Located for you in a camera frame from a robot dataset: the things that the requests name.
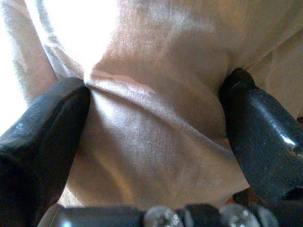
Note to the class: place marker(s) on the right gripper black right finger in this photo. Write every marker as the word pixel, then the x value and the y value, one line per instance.
pixel 260 142

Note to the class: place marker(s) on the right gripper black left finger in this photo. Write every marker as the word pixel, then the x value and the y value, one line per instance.
pixel 40 146

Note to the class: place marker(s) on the pink cartoon print blanket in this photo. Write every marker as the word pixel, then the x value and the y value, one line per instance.
pixel 154 130

